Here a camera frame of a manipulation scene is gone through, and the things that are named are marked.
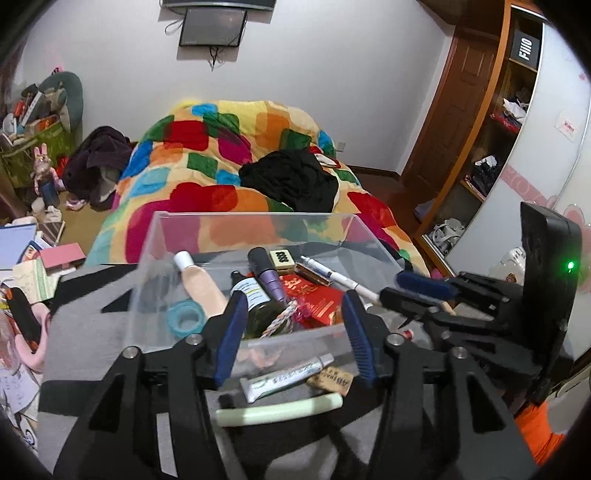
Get purple cosmetic tube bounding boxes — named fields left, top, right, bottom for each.
left=248, top=247, right=289, bottom=305

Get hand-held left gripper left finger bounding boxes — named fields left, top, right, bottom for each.
left=53, top=291, right=250, bottom=480

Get white sliding wardrobe door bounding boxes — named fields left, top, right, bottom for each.
left=448, top=23, right=591, bottom=416

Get black shoes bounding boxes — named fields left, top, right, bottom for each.
left=471, top=156, right=499, bottom=195

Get pink rabbit toy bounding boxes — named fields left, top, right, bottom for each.
left=30, top=144, right=61, bottom=208

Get green storage box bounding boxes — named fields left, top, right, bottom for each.
left=0, top=115, right=65, bottom=188

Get green patterned paper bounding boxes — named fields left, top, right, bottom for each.
left=14, top=258, right=56, bottom=303

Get blue tape ring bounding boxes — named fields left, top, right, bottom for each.
left=166, top=299, right=207, bottom=337

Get wooden wardrobe shelves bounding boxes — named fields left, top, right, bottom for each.
left=413, top=0, right=548, bottom=273

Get clear plastic box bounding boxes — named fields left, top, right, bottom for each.
left=124, top=211, right=407, bottom=370

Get white pen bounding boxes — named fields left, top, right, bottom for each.
left=300, top=255, right=384, bottom=303

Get wooden tag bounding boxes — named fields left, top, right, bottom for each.
left=306, top=367, right=355, bottom=397

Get black printed box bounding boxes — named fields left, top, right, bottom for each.
left=510, top=28, right=541, bottom=72

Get pink cosmetic tube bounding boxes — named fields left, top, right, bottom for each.
left=173, top=250, right=229, bottom=324

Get wooden door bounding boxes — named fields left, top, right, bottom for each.
left=402, top=28, right=509, bottom=185

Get pale green tube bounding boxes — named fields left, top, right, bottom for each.
left=215, top=392, right=344, bottom=426

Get dark purple clothing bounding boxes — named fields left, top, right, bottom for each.
left=61, top=126, right=134, bottom=210

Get colourful patchwork blanket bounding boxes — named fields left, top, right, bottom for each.
left=85, top=99, right=432, bottom=278

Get black clothing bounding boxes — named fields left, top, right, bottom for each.
left=239, top=149, right=340, bottom=213

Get red tea packet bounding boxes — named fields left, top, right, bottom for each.
left=277, top=274, right=352, bottom=328

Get blue and white book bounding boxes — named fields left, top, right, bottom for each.
left=0, top=224, right=38, bottom=259

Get small black monitor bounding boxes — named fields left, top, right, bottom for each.
left=179, top=8, right=247, bottom=48

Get dark green glass bottle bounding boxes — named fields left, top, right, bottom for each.
left=229, top=271, right=278, bottom=340

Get braided rope keychain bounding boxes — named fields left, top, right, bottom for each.
left=261, top=300, right=308, bottom=340

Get brown slim box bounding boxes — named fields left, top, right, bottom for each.
left=294, top=262, right=332, bottom=285

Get small white ointment tube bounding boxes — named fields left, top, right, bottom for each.
left=240, top=353, right=334, bottom=404

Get white mahjong tile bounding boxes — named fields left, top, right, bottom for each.
left=269, top=248, right=296, bottom=270

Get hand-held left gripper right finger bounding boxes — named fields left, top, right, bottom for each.
left=342, top=290, right=536, bottom=480

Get grey shoes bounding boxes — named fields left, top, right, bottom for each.
left=427, top=219, right=465, bottom=252

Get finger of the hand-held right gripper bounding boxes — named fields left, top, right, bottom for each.
left=396, top=271, right=504, bottom=305
left=379, top=287, right=462, bottom=333

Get red cardboard box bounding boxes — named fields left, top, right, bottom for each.
left=39, top=243, right=86, bottom=273

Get person's right forearm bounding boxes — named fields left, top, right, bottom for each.
left=512, top=401, right=566, bottom=467

